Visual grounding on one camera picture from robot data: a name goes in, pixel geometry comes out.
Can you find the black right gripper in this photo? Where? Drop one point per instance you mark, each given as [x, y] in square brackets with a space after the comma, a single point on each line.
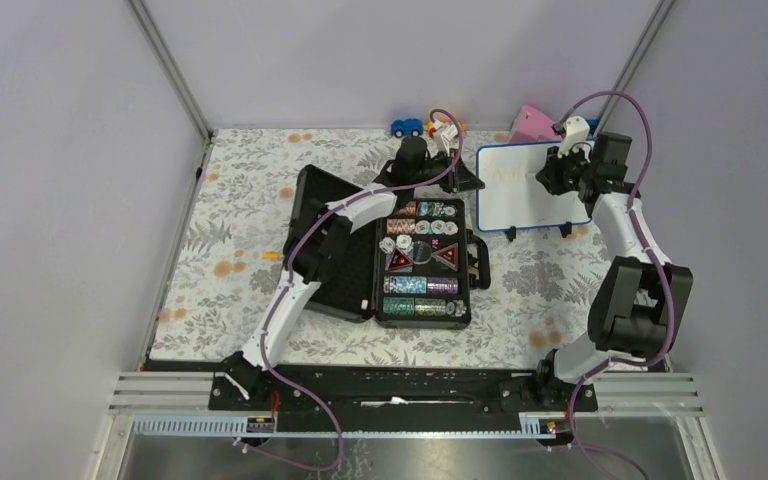
[551, 173]

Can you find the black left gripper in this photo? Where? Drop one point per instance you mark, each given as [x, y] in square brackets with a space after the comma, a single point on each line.
[464, 180]

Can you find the blue framed whiteboard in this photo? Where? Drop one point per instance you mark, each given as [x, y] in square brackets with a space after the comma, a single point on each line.
[512, 197]

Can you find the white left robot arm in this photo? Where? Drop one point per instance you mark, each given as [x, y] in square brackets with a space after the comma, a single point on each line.
[315, 249]

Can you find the pink box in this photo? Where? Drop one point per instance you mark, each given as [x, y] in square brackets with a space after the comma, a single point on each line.
[531, 125]

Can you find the orange toy car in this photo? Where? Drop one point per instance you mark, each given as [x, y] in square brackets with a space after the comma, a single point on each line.
[431, 127]

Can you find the blue toy car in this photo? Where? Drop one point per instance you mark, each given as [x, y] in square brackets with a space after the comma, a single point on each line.
[412, 127]

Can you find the clear dealer button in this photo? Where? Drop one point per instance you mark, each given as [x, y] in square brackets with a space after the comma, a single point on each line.
[421, 252]

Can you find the black poker chip case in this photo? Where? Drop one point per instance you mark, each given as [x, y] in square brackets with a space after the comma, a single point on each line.
[432, 296]

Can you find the red triangle all-in marker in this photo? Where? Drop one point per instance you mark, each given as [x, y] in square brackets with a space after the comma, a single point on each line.
[399, 261]

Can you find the floral table cloth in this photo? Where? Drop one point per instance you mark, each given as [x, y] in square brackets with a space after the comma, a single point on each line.
[542, 283]

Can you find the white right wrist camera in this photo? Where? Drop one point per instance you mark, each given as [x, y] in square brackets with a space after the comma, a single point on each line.
[574, 132]

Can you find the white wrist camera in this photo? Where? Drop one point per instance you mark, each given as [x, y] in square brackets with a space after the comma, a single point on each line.
[446, 136]
[574, 132]

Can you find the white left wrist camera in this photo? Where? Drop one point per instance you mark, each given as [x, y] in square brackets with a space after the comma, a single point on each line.
[446, 136]

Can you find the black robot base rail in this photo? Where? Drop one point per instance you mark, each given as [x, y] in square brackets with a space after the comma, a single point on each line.
[368, 399]

